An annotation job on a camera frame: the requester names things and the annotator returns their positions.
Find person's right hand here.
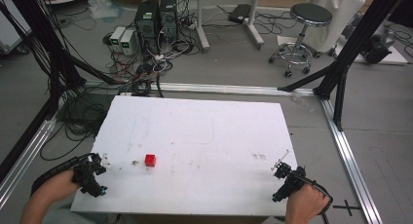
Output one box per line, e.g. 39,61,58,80
284,183,331,224

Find clear plastic bag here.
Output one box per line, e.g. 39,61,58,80
87,0,125,21

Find large black computer tower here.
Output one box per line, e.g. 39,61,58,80
133,0,161,56

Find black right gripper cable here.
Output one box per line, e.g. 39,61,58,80
300,174,335,224

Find slim black computer tower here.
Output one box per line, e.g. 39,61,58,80
158,0,179,44

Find aluminium floor rail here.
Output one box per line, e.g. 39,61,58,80
0,116,58,209
319,97,385,224
83,80,317,97

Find white power supply unit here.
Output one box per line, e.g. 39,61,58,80
119,28,137,56
109,25,127,53

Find black frame post with cables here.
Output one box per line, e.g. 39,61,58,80
0,0,125,92

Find person's grey clothing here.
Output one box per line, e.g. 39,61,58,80
41,201,126,224

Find black device on board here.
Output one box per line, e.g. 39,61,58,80
360,24,396,65

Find loose black cable loops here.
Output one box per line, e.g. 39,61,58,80
39,93,113,163

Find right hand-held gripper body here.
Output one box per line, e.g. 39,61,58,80
271,162,308,204

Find white cloth covered chair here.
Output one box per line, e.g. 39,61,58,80
303,0,367,56

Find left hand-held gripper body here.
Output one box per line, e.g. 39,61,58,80
72,152,108,199

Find white desk leg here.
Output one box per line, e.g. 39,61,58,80
244,0,266,51
194,0,211,54

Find tangle of floor cables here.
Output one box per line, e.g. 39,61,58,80
102,9,204,98

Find person's left hand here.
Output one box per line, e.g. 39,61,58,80
41,168,82,205

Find flat black box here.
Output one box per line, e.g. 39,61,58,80
227,3,252,25

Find black braced frame post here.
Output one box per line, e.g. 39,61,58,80
278,0,411,131

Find black diagonal frame bar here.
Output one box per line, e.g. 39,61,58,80
0,95,60,183

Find black sleeved left gripper cable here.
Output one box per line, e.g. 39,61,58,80
30,153,95,197

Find round black swivel stool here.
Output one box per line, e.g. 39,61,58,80
268,2,334,79

